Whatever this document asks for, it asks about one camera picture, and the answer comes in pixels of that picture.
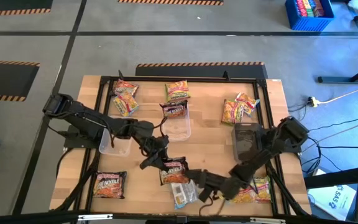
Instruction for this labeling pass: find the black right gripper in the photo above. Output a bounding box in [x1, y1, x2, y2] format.
[185, 170, 232, 203]

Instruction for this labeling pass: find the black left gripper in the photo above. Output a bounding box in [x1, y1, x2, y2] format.
[140, 134, 172, 170]

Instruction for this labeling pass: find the Maruchan black fire noodle pack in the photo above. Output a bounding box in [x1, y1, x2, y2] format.
[159, 157, 190, 187]
[92, 170, 127, 200]
[159, 100, 188, 119]

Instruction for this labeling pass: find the clear plastic bin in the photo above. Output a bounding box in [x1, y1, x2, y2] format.
[99, 117, 133, 157]
[162, 104, 191, 142]

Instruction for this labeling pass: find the dark grey plastic bin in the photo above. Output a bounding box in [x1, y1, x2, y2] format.
[231, 122, 269, 162]

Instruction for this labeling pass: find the Maruchan lime chili shrimp pack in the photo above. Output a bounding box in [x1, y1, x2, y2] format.
[165, 80, 191, 103]
[252, 176, 272, 203]
[221, 98, 245, 126]

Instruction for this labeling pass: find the black hazard-striped floor mat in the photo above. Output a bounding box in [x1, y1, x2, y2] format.
[0, 59, 40, 103]
[0, 0, 53, 18]
[118, 0, 224, 6]
[135, 61, 269, 80]

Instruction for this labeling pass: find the black crossbar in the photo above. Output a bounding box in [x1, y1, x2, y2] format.
[0, 210, 358, 224]

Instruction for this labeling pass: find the white printed cardboard sheet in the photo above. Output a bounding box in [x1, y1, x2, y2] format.
[308, 183, 357, 221]

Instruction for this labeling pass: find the black beam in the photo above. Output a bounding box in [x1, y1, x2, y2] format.
[304, 164, 358, 190]

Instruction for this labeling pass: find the black desk leg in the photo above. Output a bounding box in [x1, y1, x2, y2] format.
[318, 58, 358, 84]

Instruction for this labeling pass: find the blue plastic crate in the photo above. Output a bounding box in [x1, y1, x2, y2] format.
[284, 0, 335, 32]

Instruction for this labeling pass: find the yellow green box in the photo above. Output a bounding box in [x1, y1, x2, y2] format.
[303, 0, 315, 18]

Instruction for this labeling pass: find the dark red box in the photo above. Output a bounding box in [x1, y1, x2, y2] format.
[312, 0, 325, 18]

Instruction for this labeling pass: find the silver metal bracket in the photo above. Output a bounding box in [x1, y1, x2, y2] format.
[249, 217, 287, 224]
[77, 213, 114, 222]

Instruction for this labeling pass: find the black cable bundle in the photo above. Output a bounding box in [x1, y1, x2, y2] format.
[265, 158, 312, 217]
[54, 149, 101, 212]

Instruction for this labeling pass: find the yellow extension cable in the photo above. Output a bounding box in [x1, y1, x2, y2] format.
[317, 81, 358, 105]

